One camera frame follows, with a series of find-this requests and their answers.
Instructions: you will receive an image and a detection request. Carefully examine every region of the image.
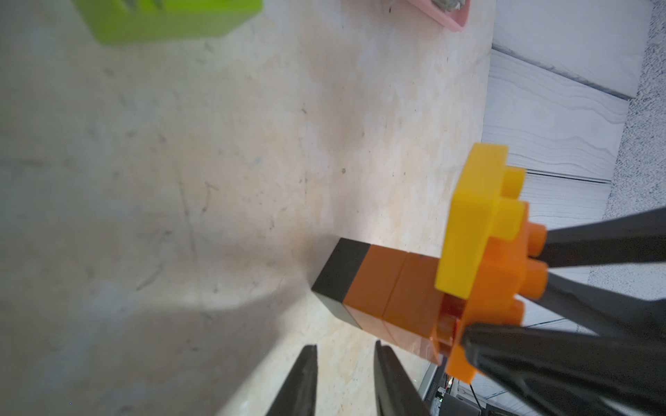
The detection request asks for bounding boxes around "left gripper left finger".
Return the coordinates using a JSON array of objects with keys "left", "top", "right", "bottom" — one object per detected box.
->
[{"left": 266, "top": 344, "right": 318, "bottom": 416}]

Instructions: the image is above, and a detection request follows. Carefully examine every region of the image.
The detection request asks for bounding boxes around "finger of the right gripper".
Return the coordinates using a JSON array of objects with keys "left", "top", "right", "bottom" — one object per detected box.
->
[
  {"left": 461, "top": 274, "right": 665, "bottom": 415},
  {"left": 536, "top": 207, "right": 665, "bottom": 268}
]

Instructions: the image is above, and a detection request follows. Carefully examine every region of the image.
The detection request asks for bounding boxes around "lime green square brick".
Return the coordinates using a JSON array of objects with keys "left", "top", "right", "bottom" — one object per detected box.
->
[{"left": 75, "top": 0, "right": 263, "bottom": 44}]

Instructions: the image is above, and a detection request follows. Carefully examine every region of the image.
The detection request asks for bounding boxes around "black square brick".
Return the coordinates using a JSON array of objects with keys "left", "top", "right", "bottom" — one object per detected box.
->
[{"left": 311, "top": 237, "right": 370, "bottom": 329}]

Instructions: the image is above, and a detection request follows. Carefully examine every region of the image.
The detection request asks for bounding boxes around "yellow square brick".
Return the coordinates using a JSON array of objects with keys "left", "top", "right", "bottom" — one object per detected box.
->
[{"left": 435, "top": 143, "right": 527, "bottom": 299}]

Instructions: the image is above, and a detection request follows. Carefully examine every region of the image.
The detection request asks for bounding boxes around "pink tray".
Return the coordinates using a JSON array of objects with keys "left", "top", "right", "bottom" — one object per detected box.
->
[{"left": 409, "top": 0, "right": 471, "bottom": 32}]

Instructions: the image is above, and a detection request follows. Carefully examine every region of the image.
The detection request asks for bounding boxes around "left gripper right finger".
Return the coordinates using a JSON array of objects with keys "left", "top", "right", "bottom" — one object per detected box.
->
[{"left": 373, "top": 341, "right": 429, "bottom": 416}]

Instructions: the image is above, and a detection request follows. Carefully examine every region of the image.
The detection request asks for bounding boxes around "brown brick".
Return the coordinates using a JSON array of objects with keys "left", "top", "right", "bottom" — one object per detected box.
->
[
  {"left": 343, "top": 245, "right": 408, "bottom": 343},
  {"left": 383, "top": 253, "right": 459, "bottom": 366}
]

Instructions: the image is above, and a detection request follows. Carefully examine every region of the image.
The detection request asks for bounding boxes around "orange long brick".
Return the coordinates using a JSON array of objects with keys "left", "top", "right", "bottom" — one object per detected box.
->
[{"left": 446, "top": 210, "right": 548, "bottom": 384}]

